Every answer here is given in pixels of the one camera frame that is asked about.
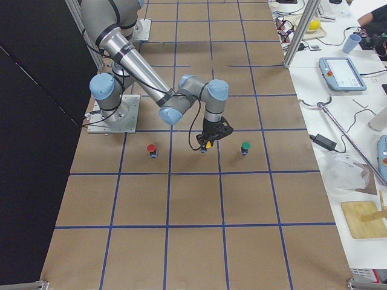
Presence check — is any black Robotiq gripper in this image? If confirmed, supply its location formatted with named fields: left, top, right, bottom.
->
left=196, top=117, right=233, bottom=145

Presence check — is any yellow push button switch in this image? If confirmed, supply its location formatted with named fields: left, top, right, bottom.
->
left=200, top=141, right=212, bottom=153

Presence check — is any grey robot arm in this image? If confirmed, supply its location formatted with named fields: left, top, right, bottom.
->
left=66, top=1, right=233, bottom=150

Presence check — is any black power brick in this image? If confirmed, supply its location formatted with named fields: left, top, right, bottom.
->
left=309, top=134, right=337, bottom=151

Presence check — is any metal rod with hook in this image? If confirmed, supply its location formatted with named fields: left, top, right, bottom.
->
left=299, top=96, right=386, bottom=187

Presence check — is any clear plastic bag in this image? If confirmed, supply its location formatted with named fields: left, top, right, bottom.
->
left=322, top=152, right=377, bottom=196

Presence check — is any beige tray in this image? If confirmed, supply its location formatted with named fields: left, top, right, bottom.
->
left=285, top=14, right=326, bottom=40

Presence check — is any blue teach pendant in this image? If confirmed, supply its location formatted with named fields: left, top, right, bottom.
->
left=318, top=57, right=367, bottom=92

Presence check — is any yellow lemon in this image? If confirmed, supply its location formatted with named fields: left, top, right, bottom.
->
left=306, top=20, right=321, bottom=33

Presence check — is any wooden cutting board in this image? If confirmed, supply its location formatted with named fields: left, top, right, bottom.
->
left=341, top=201, right=386, bottom=239

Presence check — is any blue plastic cup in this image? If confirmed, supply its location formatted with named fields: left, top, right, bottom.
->
left=342, top=34, right=362, bottom=54

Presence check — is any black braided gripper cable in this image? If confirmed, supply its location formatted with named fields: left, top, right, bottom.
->
left=187, top=99, right=204, bottom=152

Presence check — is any green push button switch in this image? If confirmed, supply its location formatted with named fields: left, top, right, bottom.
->
left=241, top=141, right=251, bottom=156

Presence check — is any red push button switch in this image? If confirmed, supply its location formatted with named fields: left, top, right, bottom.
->
left=146, top=144, right=158, bottom=158

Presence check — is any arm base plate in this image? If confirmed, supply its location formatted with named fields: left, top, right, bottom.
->
left=87, top=94, right=141, bottom=134
left=132, top=18, right=152, bottom=42

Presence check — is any aluminium frame post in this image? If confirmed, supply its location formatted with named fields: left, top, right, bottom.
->
left=283, top=0, right=320, bottom=69

